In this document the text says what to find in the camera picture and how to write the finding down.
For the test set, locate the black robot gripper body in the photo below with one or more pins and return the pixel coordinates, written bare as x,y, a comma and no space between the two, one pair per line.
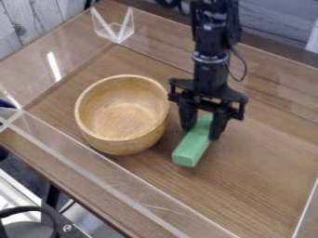
207,89

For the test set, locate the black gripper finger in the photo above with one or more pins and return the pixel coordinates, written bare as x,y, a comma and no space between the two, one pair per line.
218,124
189,114

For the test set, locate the green rectangular block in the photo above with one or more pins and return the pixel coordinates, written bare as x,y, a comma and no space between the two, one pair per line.
191,148

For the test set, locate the brown wooden bowl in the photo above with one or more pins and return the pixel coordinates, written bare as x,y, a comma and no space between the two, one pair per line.
122,113

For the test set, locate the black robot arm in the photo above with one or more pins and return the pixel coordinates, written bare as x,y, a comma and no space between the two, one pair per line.
216,28

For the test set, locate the black table leg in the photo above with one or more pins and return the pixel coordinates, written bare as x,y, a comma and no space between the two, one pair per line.
52,196

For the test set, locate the blue object at left edge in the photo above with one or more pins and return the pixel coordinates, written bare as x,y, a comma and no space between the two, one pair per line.
6,104

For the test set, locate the clear acrylic corner bracket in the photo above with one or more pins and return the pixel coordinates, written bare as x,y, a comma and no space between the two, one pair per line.
115,32

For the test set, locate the clear acrylic front wall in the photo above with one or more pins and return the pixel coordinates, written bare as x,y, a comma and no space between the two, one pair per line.
146,209

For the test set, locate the black metal bracket with screw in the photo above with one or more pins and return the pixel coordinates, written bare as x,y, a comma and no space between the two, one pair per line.
67,229

